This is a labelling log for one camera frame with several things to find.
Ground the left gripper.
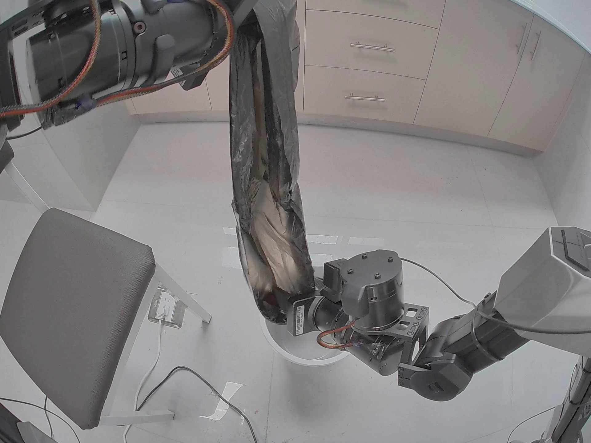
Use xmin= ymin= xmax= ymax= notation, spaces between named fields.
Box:
xmin=108 ymin=0 xmax=267 ymax=103

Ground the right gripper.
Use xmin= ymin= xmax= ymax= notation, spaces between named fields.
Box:
xmin=285 ymin=295 xmax=348 ymax=339

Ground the black plastic bag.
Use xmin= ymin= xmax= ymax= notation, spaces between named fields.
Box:
xmin=227 ymin=0 xmax=317 ymax=326

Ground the white trash bin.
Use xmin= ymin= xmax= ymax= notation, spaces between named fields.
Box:
xmin=261 ymin=266 xmax=352 ymax=368

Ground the beige cabinet unit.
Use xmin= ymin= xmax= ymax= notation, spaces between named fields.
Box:
xmin=122 ymin=0 xmax=591 ymax=158

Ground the grey chair with white legs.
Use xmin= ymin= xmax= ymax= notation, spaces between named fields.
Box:
xmin=0 ymin=130 xmax=213 ymax=431

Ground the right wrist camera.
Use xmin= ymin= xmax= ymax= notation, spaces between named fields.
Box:
xmin=322 ymin=260 xmax=346 ymax=302

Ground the black cable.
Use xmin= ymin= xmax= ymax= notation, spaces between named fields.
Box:
xmin=397 ymin=257 xmax=591 ymax=336
xmin=138 ymin=365 xmax=259 ymax=443

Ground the white cable with plug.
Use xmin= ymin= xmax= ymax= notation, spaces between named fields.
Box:
xmin=124 ymin=293 xmax=175 ymax=443

